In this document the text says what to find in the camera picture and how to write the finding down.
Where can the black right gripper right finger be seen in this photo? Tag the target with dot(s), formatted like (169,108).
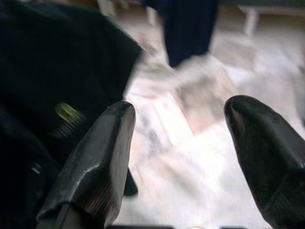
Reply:
(269,148)

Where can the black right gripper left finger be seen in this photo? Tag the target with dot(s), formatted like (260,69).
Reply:
(95,171)

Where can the black shirt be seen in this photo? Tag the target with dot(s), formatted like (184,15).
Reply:
(52,83)

